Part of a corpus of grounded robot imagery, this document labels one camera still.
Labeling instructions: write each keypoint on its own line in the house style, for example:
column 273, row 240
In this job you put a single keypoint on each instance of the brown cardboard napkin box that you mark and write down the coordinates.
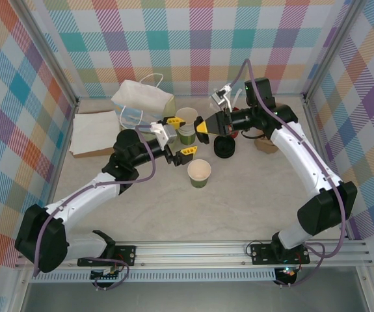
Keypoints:
column 92, row 152

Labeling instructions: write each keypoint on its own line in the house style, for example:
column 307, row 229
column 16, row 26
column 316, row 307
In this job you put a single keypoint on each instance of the aluminium frame post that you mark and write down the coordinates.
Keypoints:
column 333, row 52
column 47, row 52

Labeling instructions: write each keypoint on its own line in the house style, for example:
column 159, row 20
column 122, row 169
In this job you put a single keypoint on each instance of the printed paper gift bag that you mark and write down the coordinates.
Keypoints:
column 141, row 97

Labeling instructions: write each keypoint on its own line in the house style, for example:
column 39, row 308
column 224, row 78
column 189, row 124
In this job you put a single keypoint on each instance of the grey metal panel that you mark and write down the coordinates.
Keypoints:
column 190, row 297

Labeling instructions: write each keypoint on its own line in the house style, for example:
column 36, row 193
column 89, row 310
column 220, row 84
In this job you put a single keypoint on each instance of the aluminium side rail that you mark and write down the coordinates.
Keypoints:
column 60, row 169
column 314, row 130

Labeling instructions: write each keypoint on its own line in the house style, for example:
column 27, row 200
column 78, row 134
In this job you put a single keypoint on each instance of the stack of black lids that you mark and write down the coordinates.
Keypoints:
column 224, row 148

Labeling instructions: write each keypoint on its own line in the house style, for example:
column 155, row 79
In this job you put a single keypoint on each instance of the brown cardboard cup carrier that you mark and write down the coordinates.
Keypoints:
column 264, row 146

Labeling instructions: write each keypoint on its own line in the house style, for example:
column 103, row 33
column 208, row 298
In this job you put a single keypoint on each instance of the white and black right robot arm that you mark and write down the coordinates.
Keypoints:
column 303, row 156

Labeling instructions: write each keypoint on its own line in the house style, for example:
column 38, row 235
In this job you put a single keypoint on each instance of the single green paper cup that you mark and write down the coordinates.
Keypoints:
column 199, row 175

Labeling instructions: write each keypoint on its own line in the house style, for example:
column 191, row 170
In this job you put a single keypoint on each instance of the aluminium back rail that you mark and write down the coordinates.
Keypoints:
column 193, row 95

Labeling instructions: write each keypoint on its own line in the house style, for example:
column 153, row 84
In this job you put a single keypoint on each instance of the electronics board with lit LED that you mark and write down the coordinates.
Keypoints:
column 287, row 272

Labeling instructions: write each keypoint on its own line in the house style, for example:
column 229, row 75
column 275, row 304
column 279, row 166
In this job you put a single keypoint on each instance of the white wrapped straw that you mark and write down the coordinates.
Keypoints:
column 238, row 94

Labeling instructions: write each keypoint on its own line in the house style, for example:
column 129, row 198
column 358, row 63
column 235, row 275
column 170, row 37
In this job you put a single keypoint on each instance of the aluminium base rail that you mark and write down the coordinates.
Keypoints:
column 190, row 253

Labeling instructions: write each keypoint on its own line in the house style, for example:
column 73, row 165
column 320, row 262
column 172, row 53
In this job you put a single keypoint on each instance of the black electronics board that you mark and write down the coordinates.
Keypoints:
column 105, row 276

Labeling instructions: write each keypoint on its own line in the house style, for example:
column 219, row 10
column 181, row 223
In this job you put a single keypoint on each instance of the white paper napkins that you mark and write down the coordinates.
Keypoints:
column 92, row 130

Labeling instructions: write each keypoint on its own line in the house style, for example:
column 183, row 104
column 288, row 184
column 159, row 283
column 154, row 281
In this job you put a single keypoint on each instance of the stack of green paper cups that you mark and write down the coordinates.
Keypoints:
column 186, row 135

